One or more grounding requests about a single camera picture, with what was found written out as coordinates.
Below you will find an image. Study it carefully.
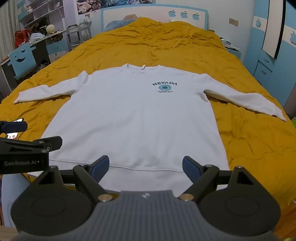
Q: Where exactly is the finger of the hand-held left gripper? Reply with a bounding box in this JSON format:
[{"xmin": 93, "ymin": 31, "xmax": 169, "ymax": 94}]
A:
[
  {"xmin": 0, "ymin": 120, "xmax": 28, "ymax": 135},
  {"xmin": 0, "ymin": 136, "xmax": 63, "ymax": 155}
]

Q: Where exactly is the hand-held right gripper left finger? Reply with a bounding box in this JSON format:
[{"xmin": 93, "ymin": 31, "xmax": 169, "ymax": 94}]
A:
[{"xmin": 38, "ymin": 155, "xmax": 113, "ymax": 202}]

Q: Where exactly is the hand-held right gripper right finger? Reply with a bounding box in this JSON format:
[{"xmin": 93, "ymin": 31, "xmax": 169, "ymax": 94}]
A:
[{"xmin": 178, "ymin": 156, "xmax": 257, "ymax": 202}]

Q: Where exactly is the white printed sweatshirt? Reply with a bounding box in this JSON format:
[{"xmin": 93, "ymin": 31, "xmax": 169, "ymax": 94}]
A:
[{"xmin": 14, "ymin": 64, "xmax": 287, "ymax": 198}]

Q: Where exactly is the smartphone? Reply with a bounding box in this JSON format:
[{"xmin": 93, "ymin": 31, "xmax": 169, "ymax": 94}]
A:
[{"xmin": 5, "ymin": 117, "xmax": 25, "ymax": 140}]

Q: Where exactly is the blue chair with face cutout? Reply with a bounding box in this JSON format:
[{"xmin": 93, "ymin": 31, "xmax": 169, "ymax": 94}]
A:
[{"xmin": 9, "ymin": 43, "xmax": 37, "ymax": 80}]

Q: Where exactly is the dark desk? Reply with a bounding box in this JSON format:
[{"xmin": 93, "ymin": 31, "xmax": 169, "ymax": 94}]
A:
[{"xmin": 0, "ymin": 30, "xmax": 70, "ymax": 92}]

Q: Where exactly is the white box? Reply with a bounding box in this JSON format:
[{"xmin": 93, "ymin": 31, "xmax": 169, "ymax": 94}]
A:
[{"xmin": 46, "ymin": 38, "xmax": 68, "ymax": 63}]

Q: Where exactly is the red bag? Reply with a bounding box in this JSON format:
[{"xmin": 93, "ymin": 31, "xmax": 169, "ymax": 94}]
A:
[{"xmin": 14, "ymin": 29, "xmax": 32, "ymax": 46}]

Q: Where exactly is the white plastic bag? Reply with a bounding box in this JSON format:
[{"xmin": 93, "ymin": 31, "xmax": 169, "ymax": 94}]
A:
[{"xmin": 30, "ymin": 32, "xmax": 46, "ymax": 44}]

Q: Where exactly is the grey metal cart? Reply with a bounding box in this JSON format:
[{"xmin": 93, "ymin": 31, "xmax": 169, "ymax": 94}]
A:
[{"xmin": 67, "ymin": 22, "xmax": 92, "ymax": 50}]

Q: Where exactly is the white nightstand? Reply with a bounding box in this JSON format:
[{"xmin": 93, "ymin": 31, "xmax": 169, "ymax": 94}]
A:
[{"xmin": 219, "ymin": 37, "xmax": 242, "ymax": 63}]

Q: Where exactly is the yellow blanket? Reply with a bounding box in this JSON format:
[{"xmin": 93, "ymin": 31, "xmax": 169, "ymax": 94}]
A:
[{"xmin": 0, "ymin": 17, "xmax": 296, "ymax": 207}]

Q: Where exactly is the blue and white wardrobe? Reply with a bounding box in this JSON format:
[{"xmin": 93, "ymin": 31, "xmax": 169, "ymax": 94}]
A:
[{"xmin": 245, "ymin": 0, "xmax": 296, "ymax": 108}]

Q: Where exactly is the blue pillow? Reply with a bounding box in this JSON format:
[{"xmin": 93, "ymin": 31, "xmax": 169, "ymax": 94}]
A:
[{"xmin": 104, "ymin": 19, "xmax": 137, "ymax": 32}]

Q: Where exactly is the orange plush toy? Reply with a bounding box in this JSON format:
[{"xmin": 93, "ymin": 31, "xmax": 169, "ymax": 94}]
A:
[{"xmin": 123, "ymin": 14, "xmax": 142, "ymax": 22}]

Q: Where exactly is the white and blue headboard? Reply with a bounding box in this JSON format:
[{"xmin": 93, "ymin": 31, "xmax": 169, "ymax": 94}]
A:
[{"xmin": 101, "ymin": 3, "xmax": 210, "ymax": 32}]

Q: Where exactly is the white wall shelf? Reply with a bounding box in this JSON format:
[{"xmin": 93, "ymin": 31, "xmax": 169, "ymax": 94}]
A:
[{"xmin": 18, "ymin": 0, "xmax": 77, "ymax": 31}]

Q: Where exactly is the wall poster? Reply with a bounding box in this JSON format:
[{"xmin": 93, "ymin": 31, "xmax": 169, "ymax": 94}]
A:
[{"xmin": 76, "ymin": 0, "xmax": 157, "ymax": 15}]

